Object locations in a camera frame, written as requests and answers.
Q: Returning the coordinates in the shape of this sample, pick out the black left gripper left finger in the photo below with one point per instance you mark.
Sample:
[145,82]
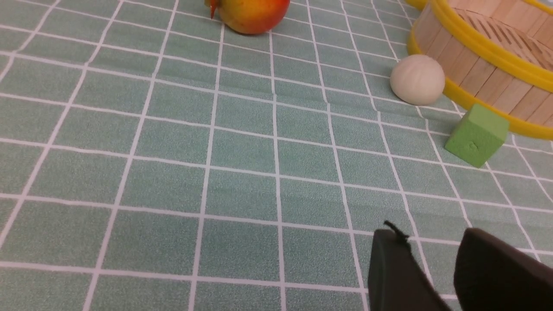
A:
[395,280]

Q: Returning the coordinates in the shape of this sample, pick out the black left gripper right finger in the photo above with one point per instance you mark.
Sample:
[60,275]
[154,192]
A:
[491,275]

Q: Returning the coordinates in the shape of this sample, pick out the white steamed bun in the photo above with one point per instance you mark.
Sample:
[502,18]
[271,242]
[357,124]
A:
[418,80]

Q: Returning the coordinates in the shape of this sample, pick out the wooden steamer tray yellow rims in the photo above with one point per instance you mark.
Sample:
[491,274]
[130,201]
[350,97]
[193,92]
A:
[495,53]

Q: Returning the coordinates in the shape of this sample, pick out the green foam cube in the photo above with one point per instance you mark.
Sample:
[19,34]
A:
[478,136]

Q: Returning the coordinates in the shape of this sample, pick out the green checkered tablecloth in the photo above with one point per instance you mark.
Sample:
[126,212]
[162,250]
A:
[152,159]

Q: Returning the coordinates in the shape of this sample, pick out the red yellow pomegranate fruit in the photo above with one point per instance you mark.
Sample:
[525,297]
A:
[249,17]

